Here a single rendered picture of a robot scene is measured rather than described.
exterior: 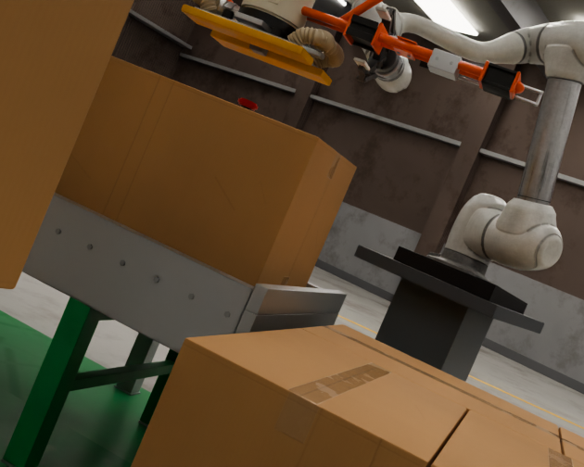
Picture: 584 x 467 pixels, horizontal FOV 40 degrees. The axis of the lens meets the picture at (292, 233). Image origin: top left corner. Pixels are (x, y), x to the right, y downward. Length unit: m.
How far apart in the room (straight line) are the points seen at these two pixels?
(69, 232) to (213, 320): 0.40
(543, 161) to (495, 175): 9.12
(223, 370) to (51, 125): 0.58
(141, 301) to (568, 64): 1.44
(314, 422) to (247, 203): 0.78
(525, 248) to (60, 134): 1.89
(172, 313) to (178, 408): 0.52
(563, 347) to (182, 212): 9.34
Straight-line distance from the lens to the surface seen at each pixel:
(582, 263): 11.03
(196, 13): 2.03
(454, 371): 2.64
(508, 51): 2.58
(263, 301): 1.64
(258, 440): 1.18
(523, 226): 2.47
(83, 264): 1.82
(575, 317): 10.95
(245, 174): 1.83
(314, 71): 2.09
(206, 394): 1.20
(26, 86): 0.69
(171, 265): 1.72
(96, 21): 0.72
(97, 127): 2.02
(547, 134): 2.51
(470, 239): 2.59
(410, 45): 1.98
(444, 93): 12.32
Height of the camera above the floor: 0.79
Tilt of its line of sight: 2 degrees down
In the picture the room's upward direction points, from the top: 23 degrees clockwise
